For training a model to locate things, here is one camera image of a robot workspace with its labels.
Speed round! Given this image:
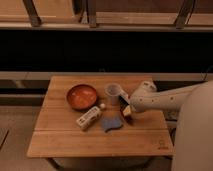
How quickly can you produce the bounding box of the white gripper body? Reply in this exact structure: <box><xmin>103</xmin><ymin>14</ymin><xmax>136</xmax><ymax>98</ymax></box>
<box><xmin>119</xmin><ymin>90</ymin><xmax>133</xmax><ymax>111</ymax></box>

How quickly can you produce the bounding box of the white plastic bottle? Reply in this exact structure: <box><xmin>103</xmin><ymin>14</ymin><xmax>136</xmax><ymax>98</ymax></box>
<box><xmin>76</xmin><ymin>103</ymin><xmax>106</xmax><ymax>131</ymax></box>

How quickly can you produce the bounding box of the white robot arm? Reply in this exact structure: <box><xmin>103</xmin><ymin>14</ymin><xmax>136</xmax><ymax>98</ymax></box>
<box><xmin>121</xmin><ymin>81</ymin><xmax>213</xmax><ymax>171</ymax></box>

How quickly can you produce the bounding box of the clear ceramic cup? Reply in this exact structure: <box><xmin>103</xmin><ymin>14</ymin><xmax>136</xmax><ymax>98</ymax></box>
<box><xmin>105</xmin><ymin>83</ymin><xmax>121</xmax><ymax>105</ymax></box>

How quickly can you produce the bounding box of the blue sponge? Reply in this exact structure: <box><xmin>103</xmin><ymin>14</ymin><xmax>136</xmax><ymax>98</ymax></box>
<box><xmin>101</xmin><ymin>116</ymin><xmax>123</xmax><ymax>132</ymax></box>

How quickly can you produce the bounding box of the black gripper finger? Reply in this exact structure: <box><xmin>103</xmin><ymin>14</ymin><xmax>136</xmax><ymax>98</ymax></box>
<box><xmin>121</xmin><ymin>105</ymin><xmax>133</xmax><ymax>123</ymax></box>

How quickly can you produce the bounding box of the red-brown bowl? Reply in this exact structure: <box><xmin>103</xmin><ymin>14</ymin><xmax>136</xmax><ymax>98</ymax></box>
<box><xmin>66</xmin><ymin>84</ymin><xmax>98</xmax><ymax>110</ymax></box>

